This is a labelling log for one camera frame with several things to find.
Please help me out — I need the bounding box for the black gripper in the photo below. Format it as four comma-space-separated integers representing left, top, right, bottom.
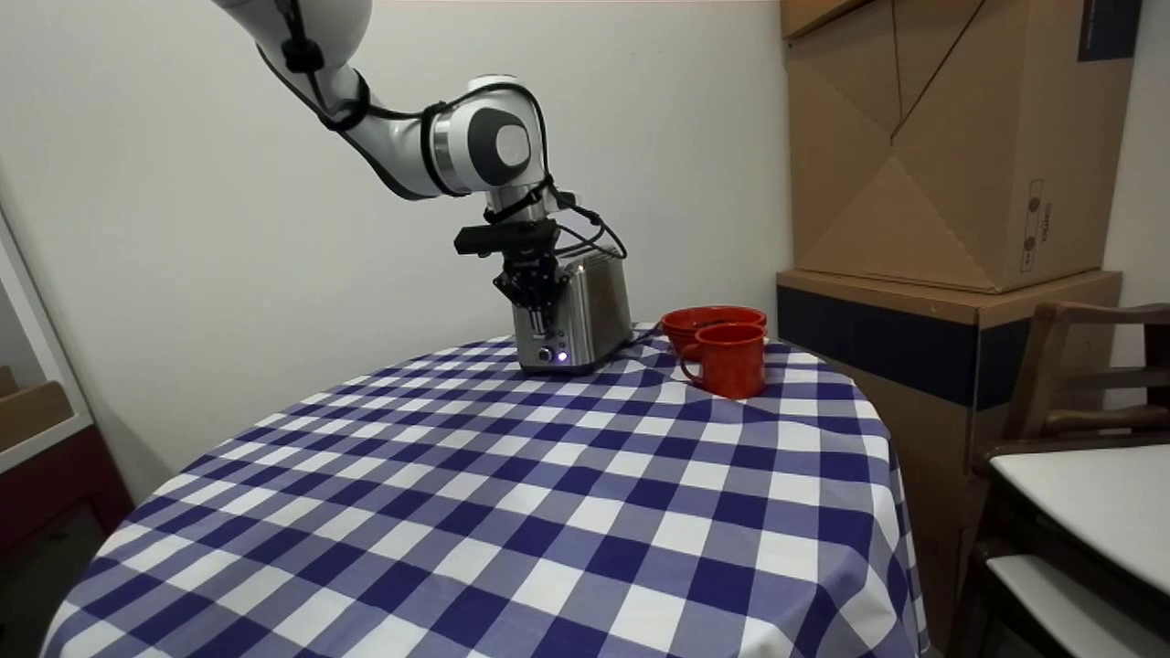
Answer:
455, 220, 558, 305

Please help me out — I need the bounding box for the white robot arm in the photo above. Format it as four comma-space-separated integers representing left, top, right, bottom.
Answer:
211, 0, 564, 306

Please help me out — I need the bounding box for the silver metal toaster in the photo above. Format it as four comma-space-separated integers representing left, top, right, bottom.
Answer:
513, 251, 634, 374

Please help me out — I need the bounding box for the red bowl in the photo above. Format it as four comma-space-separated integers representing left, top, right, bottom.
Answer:
660, 306, 764, 361

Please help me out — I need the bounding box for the red cup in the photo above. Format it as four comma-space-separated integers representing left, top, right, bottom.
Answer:
685, 322, 764, 400

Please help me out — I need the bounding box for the blue white checkered tablecloth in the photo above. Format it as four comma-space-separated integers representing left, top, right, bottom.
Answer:
39, 337, 929, 658

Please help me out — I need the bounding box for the low cardboard box with dark band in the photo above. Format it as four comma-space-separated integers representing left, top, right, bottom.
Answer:
777, 270, 1121, 620

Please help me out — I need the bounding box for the large cardboard box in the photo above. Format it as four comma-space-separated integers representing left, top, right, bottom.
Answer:
779, 0, 1146, 294

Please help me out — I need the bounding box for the dark wooden chair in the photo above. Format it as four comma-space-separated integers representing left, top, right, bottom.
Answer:
947, 305, 1170, 658

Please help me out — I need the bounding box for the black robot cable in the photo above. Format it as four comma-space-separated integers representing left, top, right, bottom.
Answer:
534, 179, 634, 263

